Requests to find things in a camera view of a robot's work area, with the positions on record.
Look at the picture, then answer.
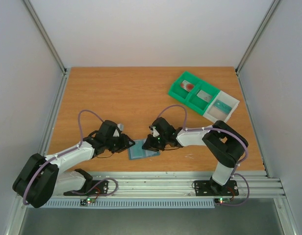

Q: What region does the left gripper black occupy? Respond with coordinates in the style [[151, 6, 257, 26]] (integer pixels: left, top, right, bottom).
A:
[[106, 134, 135, 153]]

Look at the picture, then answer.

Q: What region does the teal card holder wallet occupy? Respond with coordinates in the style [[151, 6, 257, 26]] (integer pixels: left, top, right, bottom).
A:
[[127, 138, 161, 161]]

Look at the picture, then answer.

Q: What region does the teal card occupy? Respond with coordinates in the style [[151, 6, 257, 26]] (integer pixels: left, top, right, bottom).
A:
[[131, 140, 151, 158], [214, 100, 232, 115]]

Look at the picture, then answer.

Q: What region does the red circle card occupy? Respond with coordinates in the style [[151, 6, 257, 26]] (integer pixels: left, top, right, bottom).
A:
[[180, 80, 195, 92]]

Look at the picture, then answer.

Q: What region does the grey card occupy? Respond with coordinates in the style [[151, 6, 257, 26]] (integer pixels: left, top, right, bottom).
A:
[[197, 90, 213, 103]]

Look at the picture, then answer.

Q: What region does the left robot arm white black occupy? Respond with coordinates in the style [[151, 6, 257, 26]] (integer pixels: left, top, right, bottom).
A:
[[12, 120, 135, 208]]

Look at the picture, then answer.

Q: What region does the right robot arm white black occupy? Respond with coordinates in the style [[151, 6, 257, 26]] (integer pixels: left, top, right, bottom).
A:
[[142, 117, 249, 195]]

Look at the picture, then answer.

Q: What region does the green plastic bin far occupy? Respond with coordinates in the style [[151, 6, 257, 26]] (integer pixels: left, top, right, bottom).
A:
[[168, 71, 201, 103]]

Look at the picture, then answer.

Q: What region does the green plastic bin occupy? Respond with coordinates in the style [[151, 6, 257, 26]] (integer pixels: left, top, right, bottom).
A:
[[186, 81, 221, 116], [168, 71, 201, 103]]

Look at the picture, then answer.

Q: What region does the green plastic bin middle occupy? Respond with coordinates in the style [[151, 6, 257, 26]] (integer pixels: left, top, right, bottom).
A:
[[186, 81, 221, 116]]

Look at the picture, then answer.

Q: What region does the left small circuit board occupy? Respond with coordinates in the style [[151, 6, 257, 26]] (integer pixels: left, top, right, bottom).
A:
[[80, 198, 96, 206]]

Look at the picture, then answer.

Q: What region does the small circuit board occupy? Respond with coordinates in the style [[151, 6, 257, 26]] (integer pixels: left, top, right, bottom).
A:
[[214, 197, 233, 204], [80, 198, 96, 206]]

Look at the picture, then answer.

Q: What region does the white plastic bin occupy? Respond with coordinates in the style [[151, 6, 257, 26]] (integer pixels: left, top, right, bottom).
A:
[[203, 91, 240, 123]]

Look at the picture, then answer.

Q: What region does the right small circuit board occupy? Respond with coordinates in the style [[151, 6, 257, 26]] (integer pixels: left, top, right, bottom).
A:
[[214, 197, 233, 204]]

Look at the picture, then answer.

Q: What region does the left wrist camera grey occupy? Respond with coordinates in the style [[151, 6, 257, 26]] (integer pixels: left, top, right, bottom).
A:
[[117, 123, 124, 131]]

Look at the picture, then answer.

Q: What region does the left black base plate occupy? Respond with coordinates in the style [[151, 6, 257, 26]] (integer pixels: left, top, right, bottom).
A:
[[63, 180, 109, 196]]

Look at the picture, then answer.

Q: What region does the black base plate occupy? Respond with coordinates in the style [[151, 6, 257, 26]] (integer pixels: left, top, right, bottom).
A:
[[192, 180, 239, 196], [63, 180, 109, 196]]

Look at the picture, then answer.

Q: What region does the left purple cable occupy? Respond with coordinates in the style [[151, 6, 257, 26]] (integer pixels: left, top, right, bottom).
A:
[[23, 109, 119, 206]]

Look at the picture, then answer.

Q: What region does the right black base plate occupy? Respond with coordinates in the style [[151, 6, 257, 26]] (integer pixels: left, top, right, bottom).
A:
[[192, 180, 239, 196]]

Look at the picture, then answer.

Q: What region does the aluminium rail base frame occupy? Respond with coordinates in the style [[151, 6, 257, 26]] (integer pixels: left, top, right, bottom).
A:
[[3, 68, 299, 235]]

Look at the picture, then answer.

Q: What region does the left aluminium corner post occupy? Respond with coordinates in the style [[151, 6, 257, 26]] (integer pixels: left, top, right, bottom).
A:
[[22, 0, 67, 74]]

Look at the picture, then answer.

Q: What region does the aluminium corner post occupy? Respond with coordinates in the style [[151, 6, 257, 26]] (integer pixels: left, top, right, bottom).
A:
[[235, 0, 281, 76], [22, 0, 67, 74]]

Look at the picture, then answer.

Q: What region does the right aluminium corner post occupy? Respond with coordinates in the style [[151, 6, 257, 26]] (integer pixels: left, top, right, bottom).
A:
[[235, 0, 281, 76]]

